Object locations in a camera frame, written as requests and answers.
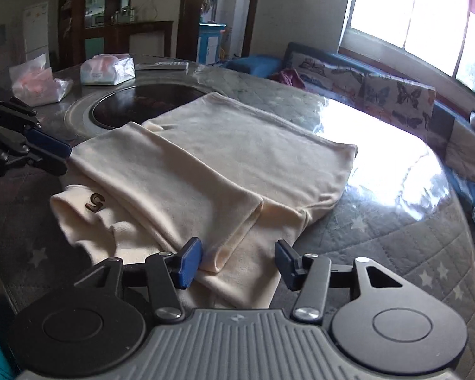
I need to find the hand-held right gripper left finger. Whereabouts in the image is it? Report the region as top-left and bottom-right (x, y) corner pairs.
(74, 237), (204, 323)

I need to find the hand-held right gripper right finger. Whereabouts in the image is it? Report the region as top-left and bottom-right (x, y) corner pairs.
(274, 239), (416, 323)

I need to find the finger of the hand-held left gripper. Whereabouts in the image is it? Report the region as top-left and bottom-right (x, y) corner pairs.
(0, 134), (69, 176)
(0, 97), (72, 159)

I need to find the cream sweatshirt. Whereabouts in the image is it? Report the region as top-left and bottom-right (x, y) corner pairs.
(49, 92), (358, 309)

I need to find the clear plastic bag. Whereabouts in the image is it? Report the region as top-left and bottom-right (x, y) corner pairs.
(9, 53), (74, 107)

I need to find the white tissue pack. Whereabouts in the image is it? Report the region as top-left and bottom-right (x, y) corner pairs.
(80, 53), (136, 86)

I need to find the round black induction cooktop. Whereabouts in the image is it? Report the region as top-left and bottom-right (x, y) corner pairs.
(65, 83), (208, 135)

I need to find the white refrigerator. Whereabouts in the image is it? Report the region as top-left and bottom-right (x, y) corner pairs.
(23, 2), (50, 64)

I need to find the dark wooden cabinet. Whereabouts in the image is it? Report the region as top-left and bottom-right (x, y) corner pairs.
(59, 0), (175, 66)

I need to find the grey remote control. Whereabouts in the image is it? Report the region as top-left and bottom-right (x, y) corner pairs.
(135, 61), (188, 71)

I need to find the pink cloth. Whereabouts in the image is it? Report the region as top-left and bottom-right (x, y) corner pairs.
(275, 68), (307, 90)

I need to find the blue cabinet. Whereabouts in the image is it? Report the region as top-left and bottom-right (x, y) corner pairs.
(197, 23), (227, 65)

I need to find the long butterfly print pillow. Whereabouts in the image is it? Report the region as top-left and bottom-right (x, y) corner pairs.
(297, 51), (367, 105)

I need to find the square butterfly print pillow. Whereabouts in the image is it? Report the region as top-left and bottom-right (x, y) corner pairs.
(362, 75), (437, 131)

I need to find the blue sofa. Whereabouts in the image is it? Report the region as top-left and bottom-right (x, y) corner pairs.
(222, 41), (475, 254)

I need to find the plain grey pillow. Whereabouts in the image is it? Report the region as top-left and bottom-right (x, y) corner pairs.
(445, 127), (475, 185)

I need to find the window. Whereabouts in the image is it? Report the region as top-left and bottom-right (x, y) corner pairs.
(338, 0), (475, 104)

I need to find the dark wooden door frame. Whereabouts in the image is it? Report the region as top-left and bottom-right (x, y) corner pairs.
(176, 0), (264, 63)

